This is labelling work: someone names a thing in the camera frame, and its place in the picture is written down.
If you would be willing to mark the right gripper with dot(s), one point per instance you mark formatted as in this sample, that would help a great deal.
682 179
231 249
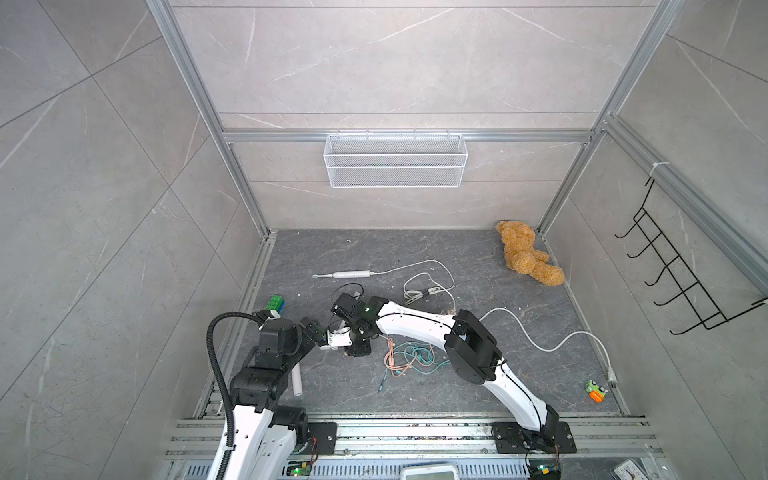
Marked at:
359 351

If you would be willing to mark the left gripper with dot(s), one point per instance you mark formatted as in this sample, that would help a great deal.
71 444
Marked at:
307 341

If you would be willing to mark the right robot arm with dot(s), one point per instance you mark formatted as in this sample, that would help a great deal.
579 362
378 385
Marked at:
471 349

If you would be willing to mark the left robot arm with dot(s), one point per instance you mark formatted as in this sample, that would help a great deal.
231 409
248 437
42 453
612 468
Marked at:
261 438

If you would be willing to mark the green toy block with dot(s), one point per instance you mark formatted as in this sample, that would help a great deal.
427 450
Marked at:
275 304

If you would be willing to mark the brown teddy bear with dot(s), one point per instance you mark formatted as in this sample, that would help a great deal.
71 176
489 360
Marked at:
522 257

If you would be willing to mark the orange green toy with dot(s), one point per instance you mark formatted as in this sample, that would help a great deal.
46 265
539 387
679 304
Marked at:
595 391

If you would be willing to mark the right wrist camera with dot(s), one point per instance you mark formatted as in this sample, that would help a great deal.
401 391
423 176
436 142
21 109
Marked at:
340 338

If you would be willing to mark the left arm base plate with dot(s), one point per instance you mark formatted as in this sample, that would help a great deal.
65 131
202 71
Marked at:
316 438

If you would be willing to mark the white wire mesh basket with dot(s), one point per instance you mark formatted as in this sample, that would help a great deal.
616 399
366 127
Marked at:
395 161

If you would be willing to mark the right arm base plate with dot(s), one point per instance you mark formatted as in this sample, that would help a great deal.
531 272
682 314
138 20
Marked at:
510 438

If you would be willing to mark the black wall hook rack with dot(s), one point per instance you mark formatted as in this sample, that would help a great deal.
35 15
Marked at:
686 285

